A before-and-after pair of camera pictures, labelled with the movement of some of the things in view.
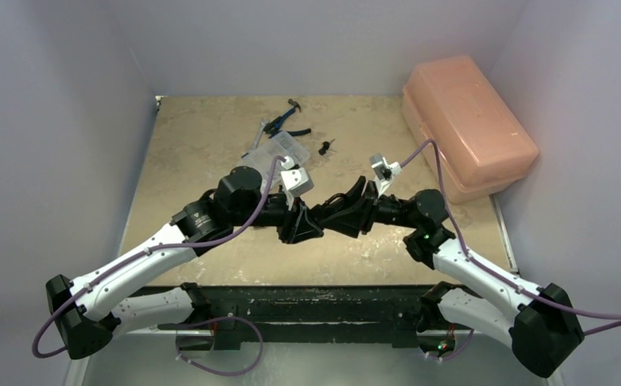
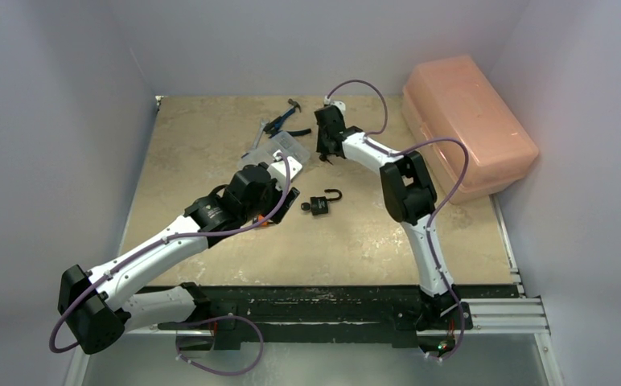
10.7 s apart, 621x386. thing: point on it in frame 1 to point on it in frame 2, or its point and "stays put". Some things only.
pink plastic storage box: x=481 y=143 stays put
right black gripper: x=371 y=203 to x=326 y=138
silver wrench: x=262 y=125 stays put
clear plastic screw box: x=261 y=158 stays put
